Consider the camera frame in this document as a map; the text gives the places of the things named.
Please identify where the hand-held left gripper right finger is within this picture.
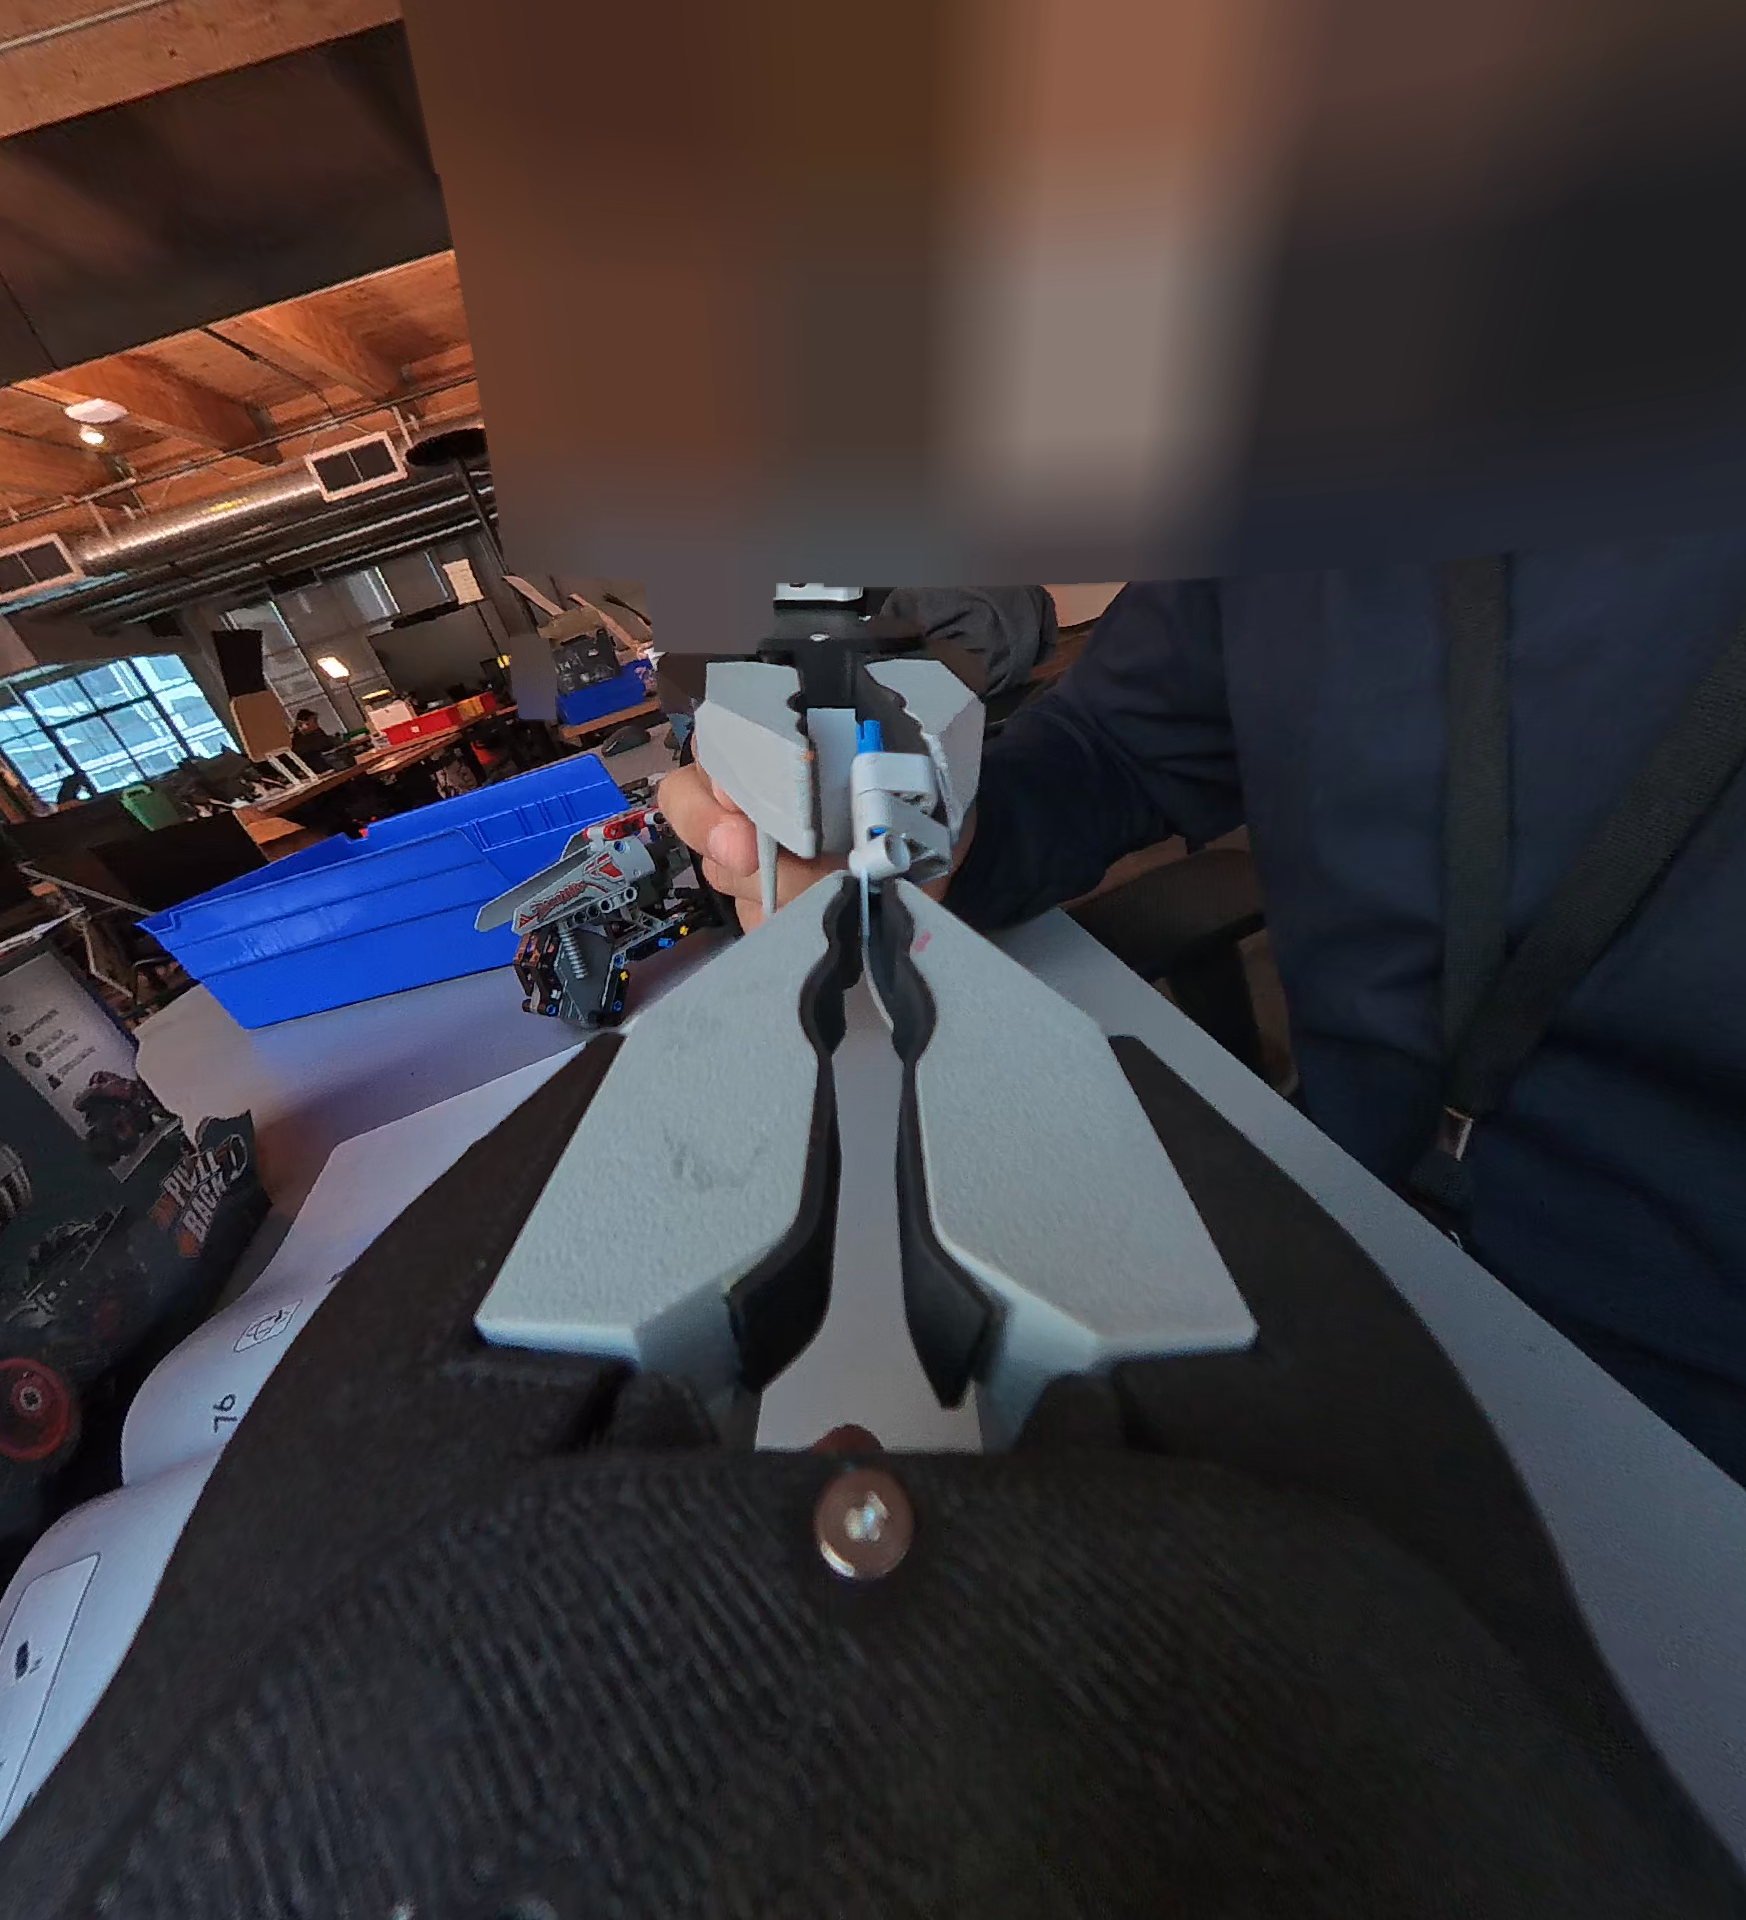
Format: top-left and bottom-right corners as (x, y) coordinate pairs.
(862, 883), (1262, 1408)

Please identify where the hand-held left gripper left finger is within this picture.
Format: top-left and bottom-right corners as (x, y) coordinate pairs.
(474, 876), (867, 1390)

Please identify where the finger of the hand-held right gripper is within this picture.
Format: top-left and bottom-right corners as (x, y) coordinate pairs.
(878, 658), (990, 905)
(693, 656), (824, 927)

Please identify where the grey lego beam assembly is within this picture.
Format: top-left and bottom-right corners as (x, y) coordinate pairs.
(842, 716), (952, 885)

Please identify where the person's right forearm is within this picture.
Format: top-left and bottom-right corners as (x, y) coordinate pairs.
(947, 577), (1265, 932)

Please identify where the partly built lego truck model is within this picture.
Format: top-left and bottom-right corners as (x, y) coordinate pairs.
(474, 811), (718, 1029)

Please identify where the lego instruction booklet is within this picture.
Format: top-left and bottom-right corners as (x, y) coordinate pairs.
(0, 1051), (591, 1853)

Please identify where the dark lego set box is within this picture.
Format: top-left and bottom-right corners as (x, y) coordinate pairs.
(0, 943), (273, 1577)

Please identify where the person's right hand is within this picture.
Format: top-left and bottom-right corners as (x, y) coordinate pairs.
(659, 756), (768, 936)

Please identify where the blue plastic bin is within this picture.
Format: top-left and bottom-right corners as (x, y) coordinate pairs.
(138, 748), (666, 1031)

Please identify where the black monitor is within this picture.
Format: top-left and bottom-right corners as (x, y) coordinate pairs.
(2, 811), (273, 920)

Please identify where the person's dark-clothed body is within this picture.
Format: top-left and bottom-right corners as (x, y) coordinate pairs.
(1216, 517), (1746, 1563)

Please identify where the large grid window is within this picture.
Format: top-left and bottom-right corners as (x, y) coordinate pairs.
(0, 650), (237, 803)

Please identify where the black shoulder strap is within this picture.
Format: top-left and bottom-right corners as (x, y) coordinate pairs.
(1406, 524), (1746, 1225)
(1440, 556), (1513, 1052)

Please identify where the silver ventilation duct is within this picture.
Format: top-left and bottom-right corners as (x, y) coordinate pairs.
(0, 435), (417, 631)

